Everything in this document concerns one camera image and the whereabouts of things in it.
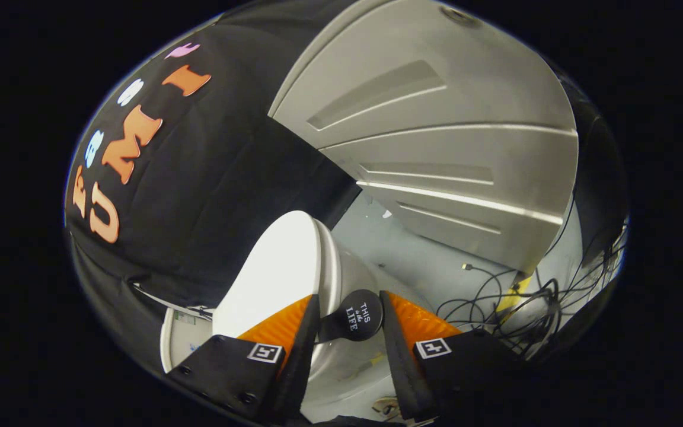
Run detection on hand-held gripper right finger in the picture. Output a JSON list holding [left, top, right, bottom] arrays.
[[379, 289, 535, 425]]

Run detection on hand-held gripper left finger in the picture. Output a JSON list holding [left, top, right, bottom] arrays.
[[165, 294, 322, 426]]

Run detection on black round lid handle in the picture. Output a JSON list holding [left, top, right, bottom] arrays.
[[318, 289, 384, 343]]

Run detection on white toilet lid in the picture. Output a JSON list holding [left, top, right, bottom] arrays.
[[211, 211, 323, 339]]

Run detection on white toilet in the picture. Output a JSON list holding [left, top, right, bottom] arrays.
[[159, 215, 437, 423]]

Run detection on black backdrop cloth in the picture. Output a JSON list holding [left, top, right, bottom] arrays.
[[64, 0, 630, 380]]

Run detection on white drawer cabinet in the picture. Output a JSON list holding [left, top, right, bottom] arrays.
[[267, 0, 579, 276]]

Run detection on tangle of black cables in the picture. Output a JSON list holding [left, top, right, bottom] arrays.
[[436, 196, 627, 356]]

